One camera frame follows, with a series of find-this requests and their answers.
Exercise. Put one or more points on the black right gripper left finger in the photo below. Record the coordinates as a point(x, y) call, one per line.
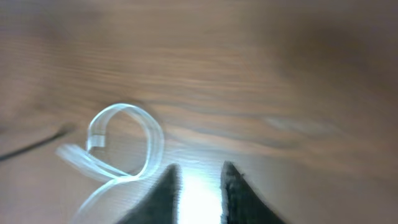
point(160, 204)

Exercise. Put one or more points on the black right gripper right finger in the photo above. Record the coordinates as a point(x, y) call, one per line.
point(241, 205)

